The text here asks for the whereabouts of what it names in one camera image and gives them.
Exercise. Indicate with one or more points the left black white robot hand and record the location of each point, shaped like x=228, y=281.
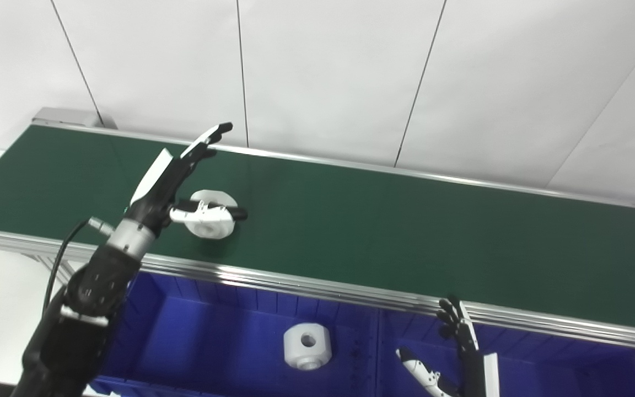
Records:
x=155, y=198

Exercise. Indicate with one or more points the aluminium conveyor leg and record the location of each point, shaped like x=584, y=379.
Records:
x=68, y=270

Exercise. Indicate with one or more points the blue plastic bin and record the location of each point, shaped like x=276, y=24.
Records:
x=196, y=342
x=560, y=369

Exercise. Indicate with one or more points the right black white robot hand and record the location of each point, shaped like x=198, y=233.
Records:
x=469, y=375

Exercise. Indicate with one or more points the grey conveyor end housing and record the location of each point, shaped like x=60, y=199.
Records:
x=66, y=117

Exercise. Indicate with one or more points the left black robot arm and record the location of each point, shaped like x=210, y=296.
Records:
x=75, y=331

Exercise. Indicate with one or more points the green conveyor belt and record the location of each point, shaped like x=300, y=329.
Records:
x=405, y=231

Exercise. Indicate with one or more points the white grooved round part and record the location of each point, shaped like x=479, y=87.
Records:
x=213, y=227

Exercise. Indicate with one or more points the white octagonal part with hole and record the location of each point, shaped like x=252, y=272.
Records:
x=295, y=354

